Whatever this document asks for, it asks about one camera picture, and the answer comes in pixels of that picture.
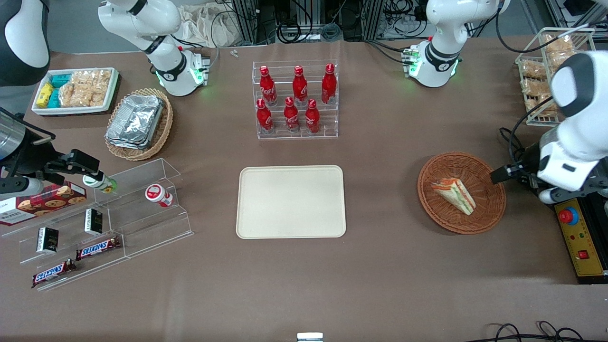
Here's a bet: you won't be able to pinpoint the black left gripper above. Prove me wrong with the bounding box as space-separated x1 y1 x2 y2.
491 142 542 190

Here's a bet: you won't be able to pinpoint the triangular sandwich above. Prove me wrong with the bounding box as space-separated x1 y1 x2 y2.
431 178 476 216

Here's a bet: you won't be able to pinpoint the round brown wicker basket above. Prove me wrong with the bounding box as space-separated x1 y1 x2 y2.
417 152 507 235

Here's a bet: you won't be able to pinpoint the white rectangular snack tray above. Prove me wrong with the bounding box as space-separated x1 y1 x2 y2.
31 67 119 116

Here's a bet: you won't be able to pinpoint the oval light wicker basket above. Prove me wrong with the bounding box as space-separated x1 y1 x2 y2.
104 88 174 162

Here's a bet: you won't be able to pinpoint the beige plastic tray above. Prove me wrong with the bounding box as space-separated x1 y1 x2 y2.
236 165 347 239

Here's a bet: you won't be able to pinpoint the white bottle with green label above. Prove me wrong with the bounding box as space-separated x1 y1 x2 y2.
83 174 117 194

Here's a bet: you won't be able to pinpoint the red cookie box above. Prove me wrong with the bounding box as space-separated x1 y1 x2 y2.
0 182 88 227

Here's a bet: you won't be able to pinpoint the small black box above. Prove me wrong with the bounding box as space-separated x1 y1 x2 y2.
37 227 59 254
84 208 104 236

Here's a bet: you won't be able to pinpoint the clear bag of crackers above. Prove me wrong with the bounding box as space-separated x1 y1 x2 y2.
72 70 112 106
59 82 88 108

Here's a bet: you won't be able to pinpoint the yellow snack packet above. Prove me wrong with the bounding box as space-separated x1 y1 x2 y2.
36 83 54 108

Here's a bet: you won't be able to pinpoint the stacked aluminium foil containers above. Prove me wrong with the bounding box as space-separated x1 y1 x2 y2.
105 94 165 150

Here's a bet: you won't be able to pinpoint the bagged fried pastry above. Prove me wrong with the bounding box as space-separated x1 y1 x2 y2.
543 33 574 54
547 51 573 72
521 60 547 80
526 94 559 117
522 78 551 98

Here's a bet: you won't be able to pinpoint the clear acrylic stepped shelf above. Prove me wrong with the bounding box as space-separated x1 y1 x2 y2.
94 158 194 259
0 190 128 291

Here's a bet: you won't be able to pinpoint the Snickers chocolate bar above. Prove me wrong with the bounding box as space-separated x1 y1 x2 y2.
76 237 122 261
31 259 76 289

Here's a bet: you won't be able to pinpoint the white bottle with red lid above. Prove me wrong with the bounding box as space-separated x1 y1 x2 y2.
145 184 174 208

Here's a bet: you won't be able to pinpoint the black machine with metal pan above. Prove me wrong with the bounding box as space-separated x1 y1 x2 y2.
589 159 608 205

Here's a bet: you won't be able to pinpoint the yellow emergency stop control box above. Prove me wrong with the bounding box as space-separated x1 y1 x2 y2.
553 197 608 285

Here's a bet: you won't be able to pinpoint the beige cloth bag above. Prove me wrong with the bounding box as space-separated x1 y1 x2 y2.
178 5 240 48

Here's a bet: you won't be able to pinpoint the red cola bottle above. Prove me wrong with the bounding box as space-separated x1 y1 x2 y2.
304 99 321 134
284 96 301 133
256 99 275 134
259 66 278 106
321 63 337 105
292 66 308 106

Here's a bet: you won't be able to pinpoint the clear acrylic bottle rack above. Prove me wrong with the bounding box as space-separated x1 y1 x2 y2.
252 60 339 140

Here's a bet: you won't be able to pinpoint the black machine power cable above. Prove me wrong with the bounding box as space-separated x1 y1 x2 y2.
499 127 525 164

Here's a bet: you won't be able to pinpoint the white wire basket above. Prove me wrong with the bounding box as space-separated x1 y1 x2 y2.
515 27 597 127

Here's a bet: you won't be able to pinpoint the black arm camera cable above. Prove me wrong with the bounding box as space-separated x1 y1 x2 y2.
495 0 597 157

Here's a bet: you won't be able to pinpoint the black cables at table edge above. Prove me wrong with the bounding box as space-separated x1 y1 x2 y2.
477 322 608 342

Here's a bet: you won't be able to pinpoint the black arm base cables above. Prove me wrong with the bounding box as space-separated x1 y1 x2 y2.
366 39 410 66

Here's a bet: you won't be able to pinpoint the black coiled cable bundle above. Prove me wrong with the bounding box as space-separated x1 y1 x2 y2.
275 0 342 44

